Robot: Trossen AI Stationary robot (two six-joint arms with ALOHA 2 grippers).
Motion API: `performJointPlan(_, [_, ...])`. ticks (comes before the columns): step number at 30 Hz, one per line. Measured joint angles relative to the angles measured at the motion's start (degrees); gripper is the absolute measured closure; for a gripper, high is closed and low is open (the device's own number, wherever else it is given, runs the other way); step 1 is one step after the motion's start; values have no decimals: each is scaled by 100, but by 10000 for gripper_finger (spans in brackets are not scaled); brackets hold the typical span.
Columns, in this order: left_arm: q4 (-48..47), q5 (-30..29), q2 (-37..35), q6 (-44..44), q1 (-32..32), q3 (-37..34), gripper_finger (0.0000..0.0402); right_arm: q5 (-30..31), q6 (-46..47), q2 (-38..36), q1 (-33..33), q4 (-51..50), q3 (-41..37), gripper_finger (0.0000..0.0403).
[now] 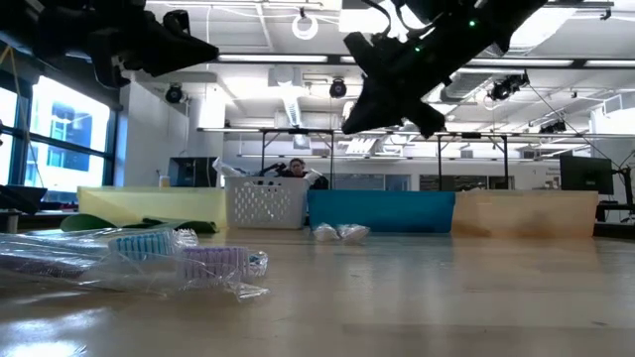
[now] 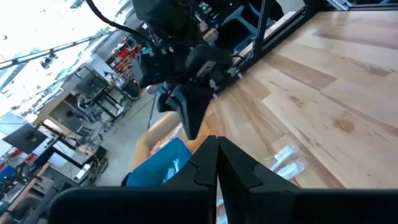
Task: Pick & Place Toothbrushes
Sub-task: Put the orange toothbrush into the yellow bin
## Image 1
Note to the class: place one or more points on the yellow bottle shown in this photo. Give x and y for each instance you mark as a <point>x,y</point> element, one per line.
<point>164,181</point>

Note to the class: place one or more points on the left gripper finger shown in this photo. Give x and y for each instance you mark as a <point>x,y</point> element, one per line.
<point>183,49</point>

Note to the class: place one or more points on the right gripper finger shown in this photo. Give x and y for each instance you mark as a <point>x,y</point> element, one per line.
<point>372,109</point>
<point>424,119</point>

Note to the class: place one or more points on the blue plastic bin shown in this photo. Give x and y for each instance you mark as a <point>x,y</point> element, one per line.
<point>382,210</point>

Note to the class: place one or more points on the bright window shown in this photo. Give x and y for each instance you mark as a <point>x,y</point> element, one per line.
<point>54,139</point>

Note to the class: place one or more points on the orange plastic bin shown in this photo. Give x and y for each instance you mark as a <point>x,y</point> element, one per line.
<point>526,213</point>

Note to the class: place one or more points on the yellow plastic bin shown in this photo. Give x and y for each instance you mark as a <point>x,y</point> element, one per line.
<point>149,203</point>

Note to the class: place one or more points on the black ceiling camera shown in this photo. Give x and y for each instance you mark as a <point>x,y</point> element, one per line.
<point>338,88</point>
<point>173,94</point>
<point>507,86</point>

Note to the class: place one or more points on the ceiling light strip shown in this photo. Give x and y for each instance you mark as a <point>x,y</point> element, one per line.
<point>521,63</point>
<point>273,58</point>

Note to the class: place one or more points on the person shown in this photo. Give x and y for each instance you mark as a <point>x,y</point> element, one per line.
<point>297,168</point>

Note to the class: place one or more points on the white perforated basket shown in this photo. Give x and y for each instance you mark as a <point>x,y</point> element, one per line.
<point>265,203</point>

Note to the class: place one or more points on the black overhead rig frame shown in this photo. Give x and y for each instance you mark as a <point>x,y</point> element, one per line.
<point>439,158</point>

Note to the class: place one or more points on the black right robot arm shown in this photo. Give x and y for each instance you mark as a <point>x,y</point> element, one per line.
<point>496,20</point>

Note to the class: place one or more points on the black monitor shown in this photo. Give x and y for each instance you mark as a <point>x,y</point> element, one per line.
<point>193,172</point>
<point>586,174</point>

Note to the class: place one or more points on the purple white toothbrush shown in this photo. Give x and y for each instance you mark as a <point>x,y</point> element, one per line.
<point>213,260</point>

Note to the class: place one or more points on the green packaged toothbrush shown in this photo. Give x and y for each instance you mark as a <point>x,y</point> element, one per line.
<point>353,233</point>

